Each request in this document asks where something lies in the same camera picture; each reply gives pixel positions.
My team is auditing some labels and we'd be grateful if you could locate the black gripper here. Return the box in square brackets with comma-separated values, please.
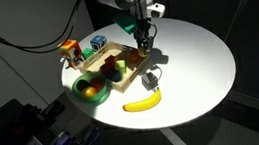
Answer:
[131, 18, 160, 57]

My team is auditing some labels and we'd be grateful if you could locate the yellow lemon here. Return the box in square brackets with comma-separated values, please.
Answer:
[137, 45, 148, 57]

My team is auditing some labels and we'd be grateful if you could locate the small white wrist box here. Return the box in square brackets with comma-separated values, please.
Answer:
[146, 1, 168, 20]

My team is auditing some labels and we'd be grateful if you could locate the wooden tray box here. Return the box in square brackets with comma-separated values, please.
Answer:
[75, 36, 157, 99]

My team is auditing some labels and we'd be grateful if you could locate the lime green cube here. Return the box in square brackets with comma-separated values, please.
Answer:
[115, 59, 129, 75]

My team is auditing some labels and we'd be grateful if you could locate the magenta block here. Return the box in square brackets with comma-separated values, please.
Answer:
[104, 54, 120, 66]

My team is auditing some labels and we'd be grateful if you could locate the grey cube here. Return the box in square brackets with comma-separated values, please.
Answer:
[140, 71, 160, 92]

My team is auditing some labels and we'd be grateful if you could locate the magenta cube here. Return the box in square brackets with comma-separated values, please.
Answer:
[99, 63, 114, 76]

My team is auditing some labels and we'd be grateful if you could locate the blue white picture cube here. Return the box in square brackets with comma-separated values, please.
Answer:
[89, 33, 108, 51]

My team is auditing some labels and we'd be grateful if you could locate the dark green cube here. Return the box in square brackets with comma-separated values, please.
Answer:
[81, 46, 96, 60]

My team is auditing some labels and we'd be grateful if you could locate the red tomato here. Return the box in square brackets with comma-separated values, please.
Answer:
[89, 77, 106, 92]

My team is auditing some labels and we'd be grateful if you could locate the yellow banana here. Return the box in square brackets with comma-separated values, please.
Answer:
[120, 86, 165, 115]

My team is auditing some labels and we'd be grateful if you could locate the green bowl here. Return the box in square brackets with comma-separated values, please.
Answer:
[69, 70, 112, 109]

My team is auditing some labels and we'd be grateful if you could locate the yellow peach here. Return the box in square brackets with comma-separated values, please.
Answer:
[80, 85, 98, 100]

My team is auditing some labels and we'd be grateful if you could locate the dark purple plum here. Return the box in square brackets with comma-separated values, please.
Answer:
[75, 79, 90, 92]

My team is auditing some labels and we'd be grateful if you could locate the multicoloured picture cube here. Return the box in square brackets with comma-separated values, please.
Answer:
[56, 37, 85, 72]

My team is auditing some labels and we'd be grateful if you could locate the white table leg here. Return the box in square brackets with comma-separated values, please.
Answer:
[158, 125, 189, 145]

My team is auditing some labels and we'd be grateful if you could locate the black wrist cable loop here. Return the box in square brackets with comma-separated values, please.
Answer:
[133, 0, 161, 47]

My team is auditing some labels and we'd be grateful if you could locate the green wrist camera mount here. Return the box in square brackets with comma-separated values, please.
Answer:
[113, 12, 139, 37]

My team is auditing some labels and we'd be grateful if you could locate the long black cable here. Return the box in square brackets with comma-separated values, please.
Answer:
[0, 0, 93, 61]

